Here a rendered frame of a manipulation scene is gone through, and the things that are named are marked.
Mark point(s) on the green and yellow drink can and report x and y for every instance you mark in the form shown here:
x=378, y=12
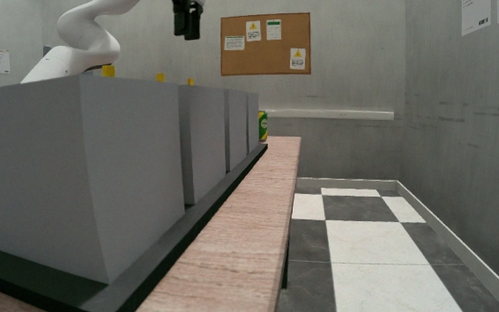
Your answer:
x=262, y=125

